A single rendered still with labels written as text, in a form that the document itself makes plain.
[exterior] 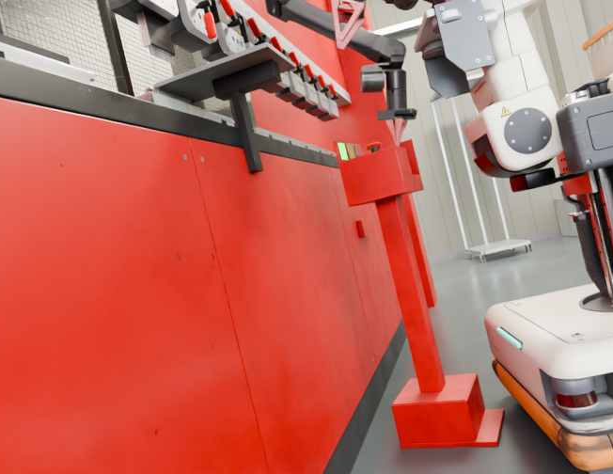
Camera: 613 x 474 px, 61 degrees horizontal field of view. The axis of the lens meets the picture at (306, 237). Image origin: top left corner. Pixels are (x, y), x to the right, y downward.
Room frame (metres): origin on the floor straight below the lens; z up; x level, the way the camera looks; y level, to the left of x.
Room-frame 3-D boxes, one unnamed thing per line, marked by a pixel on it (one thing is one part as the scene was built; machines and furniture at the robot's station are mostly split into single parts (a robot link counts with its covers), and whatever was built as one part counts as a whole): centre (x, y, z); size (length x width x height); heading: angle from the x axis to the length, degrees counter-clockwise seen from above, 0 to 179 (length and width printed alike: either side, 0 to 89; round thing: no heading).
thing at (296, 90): (2.11, -0.07, 1.26); 0.15 x 0.09 x 0.17; 162
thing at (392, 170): (1.42, -0.24, 0.75); 0.20 x 0.16 x 0.18; 154
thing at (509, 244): (4.81, -1.70, 0.81); 0.62 x 0.49 x 1.62; 174
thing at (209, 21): (1.31, 0.12, 1.20); 0.04 x 0.02 x 0.10; 72
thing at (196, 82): (1.14, 0.08, 1.00); 0.26 x 0.18 x 0.01; 72
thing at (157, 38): (1.18, 0.23, 1.13); 0.10 x 0.02 x 0.10; 162
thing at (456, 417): (1.41, -0.27, 0.06); 0.25 x 0.20 x 0.12; 64
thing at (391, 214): (1.42, -0.24, 0.39); 0.06 x 0.06 x 0.54; 64
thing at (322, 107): (2.49, -0.19, 1.26); 0.15 x 0.09 x 0.17; 162
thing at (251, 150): (1.12, 0.05, 0.88); 0.14 x 0.04 x 0.22; 72
